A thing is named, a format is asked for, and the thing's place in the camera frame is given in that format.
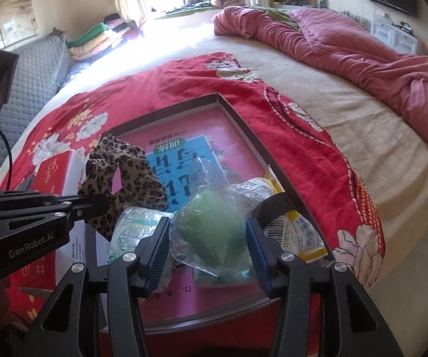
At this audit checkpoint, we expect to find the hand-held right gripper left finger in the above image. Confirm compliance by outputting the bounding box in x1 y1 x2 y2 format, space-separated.
24 216 172 357

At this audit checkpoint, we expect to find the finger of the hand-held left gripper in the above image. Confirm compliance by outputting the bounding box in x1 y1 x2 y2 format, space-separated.
0 190 74 209
0 194 113 232

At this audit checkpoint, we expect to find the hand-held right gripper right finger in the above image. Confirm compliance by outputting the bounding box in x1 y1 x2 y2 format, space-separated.
246 216 396 357

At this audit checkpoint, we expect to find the red tissue pack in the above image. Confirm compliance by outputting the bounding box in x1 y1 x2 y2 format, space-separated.
8 149 107 306

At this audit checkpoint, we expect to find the teal patterned tissue pack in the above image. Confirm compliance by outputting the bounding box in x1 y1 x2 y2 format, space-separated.
104 208 174 294

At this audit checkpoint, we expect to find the pale green floral pack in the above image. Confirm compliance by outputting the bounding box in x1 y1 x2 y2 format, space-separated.
193 266 254 287

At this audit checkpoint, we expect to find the yellow white barcode packet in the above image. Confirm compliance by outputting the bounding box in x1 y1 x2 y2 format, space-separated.
262 167 328 263

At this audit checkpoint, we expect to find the green sponge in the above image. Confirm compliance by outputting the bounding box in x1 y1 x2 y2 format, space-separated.
169 158 259 281

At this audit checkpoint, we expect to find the leopard print scrunchie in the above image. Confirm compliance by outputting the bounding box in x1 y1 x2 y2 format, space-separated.
77 135 170 242

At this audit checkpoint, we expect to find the grey tray with pink print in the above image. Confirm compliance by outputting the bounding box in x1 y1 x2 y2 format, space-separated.
95 93 343 330

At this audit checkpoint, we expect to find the red floral blanket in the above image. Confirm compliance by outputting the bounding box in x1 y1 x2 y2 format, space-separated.
0 52 385 357

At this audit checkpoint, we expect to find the grey quilted headboard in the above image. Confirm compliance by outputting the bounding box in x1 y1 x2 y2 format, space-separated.
0 32 70 190

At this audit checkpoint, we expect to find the dark floral pillow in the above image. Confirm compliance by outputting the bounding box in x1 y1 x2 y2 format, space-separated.
62 61 90 82

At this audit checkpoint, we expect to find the stack of folded blankets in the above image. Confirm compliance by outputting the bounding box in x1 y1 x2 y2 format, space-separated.
67 13 144 62

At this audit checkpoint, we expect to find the cream bed sheet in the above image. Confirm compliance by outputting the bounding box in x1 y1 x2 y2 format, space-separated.
56 7 428 298

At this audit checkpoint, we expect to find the floral painted panel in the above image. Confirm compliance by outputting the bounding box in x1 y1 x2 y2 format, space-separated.
0 0 40 49

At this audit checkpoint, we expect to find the pink quilt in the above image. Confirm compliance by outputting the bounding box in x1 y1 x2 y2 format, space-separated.
212 5 428 153

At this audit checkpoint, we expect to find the green cloth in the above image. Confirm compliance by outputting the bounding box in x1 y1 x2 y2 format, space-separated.
253 4 300 30

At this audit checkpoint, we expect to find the white drawer cabinet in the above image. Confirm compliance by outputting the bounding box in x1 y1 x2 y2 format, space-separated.
371 17 419 54

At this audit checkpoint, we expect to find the black cable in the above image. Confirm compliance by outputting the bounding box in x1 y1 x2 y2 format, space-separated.
0 123 14 191

